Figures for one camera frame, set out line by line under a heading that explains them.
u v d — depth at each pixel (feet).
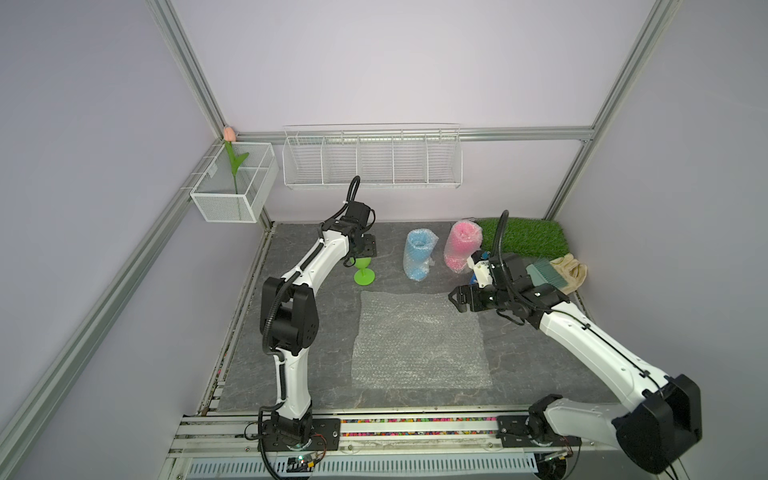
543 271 3.45
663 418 1.27
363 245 2.79
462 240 3.10
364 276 3.41
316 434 2.42
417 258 3.11
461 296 2.34
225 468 2.42
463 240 3.10
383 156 3.25
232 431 2.49
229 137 2.93
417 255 3.07
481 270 2.38
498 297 2.15
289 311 1.72
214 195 2.59
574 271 3.47
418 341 2.92
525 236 3.66
